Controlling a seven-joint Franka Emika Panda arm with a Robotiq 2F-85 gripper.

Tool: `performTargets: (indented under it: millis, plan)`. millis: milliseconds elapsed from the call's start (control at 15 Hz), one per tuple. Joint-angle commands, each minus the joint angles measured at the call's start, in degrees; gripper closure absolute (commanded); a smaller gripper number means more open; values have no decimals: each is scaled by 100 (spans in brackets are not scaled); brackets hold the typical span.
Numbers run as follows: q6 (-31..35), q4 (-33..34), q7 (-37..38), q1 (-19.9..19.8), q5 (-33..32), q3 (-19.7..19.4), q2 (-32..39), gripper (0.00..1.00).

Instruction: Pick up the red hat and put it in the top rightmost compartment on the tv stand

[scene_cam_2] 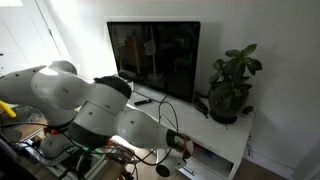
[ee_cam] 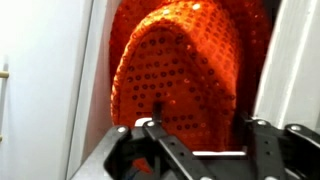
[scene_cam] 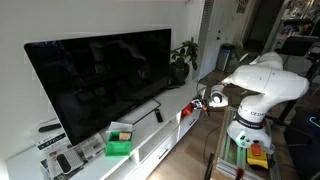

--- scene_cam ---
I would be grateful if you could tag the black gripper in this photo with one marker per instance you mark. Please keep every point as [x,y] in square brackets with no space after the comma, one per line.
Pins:
[201,104]

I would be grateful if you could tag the red sequin hat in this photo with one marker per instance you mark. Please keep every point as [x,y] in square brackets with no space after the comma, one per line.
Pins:
[187,110]

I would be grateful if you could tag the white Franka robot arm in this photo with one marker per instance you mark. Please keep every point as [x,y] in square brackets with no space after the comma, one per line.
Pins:
[266,80]

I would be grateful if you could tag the white tv stand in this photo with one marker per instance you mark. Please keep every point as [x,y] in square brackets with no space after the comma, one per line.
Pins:
[166,100]

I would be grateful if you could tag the green plant in dark pot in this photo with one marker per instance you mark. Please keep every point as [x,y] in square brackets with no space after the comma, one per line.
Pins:
[181,63]

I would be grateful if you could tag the dark waste bin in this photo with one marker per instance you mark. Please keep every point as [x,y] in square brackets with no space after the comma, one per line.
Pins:
[225,58]

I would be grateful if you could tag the white vented appliance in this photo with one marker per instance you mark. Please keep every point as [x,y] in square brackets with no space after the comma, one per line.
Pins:
[206,40]

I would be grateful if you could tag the orange red device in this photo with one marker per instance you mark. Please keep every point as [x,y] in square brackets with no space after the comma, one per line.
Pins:
[257,156]

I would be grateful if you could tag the green box with white lid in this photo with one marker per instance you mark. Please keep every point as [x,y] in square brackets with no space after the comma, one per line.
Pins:
[117,146]

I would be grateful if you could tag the black flat screen television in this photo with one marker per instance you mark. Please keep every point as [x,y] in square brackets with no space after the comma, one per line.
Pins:
[100,80]

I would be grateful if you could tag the black computer box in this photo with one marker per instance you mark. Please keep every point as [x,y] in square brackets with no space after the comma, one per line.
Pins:
[303,143]

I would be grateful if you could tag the black desk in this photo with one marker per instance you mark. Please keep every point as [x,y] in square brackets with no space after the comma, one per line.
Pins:
[296,45]

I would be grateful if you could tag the newspaper stack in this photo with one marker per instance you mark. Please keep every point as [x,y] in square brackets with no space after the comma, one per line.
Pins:
[90,146]

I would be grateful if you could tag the grey keypad remote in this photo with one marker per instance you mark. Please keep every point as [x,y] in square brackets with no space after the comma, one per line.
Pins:
[75,158]

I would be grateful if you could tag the black oval remote control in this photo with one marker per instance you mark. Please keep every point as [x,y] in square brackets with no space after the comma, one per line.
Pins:
[64,163]

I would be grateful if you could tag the aluminium frame robot table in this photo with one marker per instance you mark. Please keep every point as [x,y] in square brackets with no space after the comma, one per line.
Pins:
[230,156]

